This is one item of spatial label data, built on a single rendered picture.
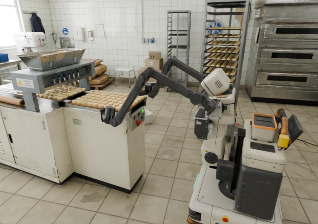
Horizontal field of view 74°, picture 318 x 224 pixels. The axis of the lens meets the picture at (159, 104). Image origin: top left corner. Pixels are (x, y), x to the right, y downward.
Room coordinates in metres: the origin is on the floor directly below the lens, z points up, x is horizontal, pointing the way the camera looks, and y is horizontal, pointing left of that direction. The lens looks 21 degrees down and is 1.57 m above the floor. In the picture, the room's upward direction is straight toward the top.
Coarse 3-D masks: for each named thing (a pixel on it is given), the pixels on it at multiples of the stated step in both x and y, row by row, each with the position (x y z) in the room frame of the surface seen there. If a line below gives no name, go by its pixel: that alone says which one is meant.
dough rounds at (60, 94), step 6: (48, 90) 2.09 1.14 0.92; (60, 90) 2.09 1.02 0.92; (66, 90) 2.09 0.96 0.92; (72, 90) 2.10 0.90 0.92; (78, 90) 2.09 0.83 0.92; (42, 96) 1.93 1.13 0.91; (48, 96) 1.91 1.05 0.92; (54, 96) 1.91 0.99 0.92; (60, 96) 1.93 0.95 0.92; (66, 96) 1.91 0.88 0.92
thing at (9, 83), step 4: (4, 80) 2.61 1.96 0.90; (8, 80) 2.61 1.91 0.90; (4, 84) 2.61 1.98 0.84; (8, 84) 2.58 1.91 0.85; (84, 92) 2.12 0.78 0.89; (88, 92) 2.10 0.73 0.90; (80, 96) 2.14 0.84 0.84; (144, 100) 1.85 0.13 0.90; (140, 104) 1.87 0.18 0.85; (144, 104) 1.85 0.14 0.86
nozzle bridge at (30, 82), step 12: (12, 72) 1.78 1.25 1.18; (24, 72) 1.77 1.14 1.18; (36, 72) 1.77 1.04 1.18; (48, 72) 1.78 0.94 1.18; (60, 72) 1.99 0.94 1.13; (84, 72) 2.29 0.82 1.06; (12, 84) 1.80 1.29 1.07; (24, 84) 1.74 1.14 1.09; (36, 84) 1.68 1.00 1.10; (48, 84) 1.85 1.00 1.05; (60, 84) 1.91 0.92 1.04; (84, 84) 2.35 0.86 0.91; (24, 96) 1.75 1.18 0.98; (36, 96) 1.75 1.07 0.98; (36, 108) 1.72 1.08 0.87
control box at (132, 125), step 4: (140, 108) 1.79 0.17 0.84; (136, 112) 1.70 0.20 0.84; (140, 112) 1.76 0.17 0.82; (132, 116) 1.63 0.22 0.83; (136, 116) 1.69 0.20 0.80; (140, 116) 1.75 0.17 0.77; (144, 116) 1.83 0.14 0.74; (132, 120) 1.63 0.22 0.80; (140, 120) 1.75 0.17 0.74; (132, 124) 1.62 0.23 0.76; (136, 124) 1.68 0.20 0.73; (132, 128) 1.62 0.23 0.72
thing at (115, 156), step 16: (64, 112) 1.84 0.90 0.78; (80, 112) 1.77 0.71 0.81; (96, 112) 1.70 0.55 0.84; (80, 128) 1.77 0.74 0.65; (96, 128) 1.70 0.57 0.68; (112, 128) 1.64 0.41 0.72; (128, 128) 1.61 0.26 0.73; (80, 144) 1.79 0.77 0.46; (96, 144) 1.71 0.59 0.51; (112, 144) 1.64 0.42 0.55; (128, 144) 1.60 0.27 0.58; (144, 144) 1.89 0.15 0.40; (80, 160) 1.80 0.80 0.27; (96, 160) 1.72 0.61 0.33; (112, 160) 1.65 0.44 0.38; (128, 160) 1.59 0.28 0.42; (144, 160) 1.87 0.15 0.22; (80, 176) 1.85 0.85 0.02; (96, 176) 1.73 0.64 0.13; (112, 176) 1.66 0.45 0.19; (128, 176) 1.59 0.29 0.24; (128, 192) 1.63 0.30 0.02
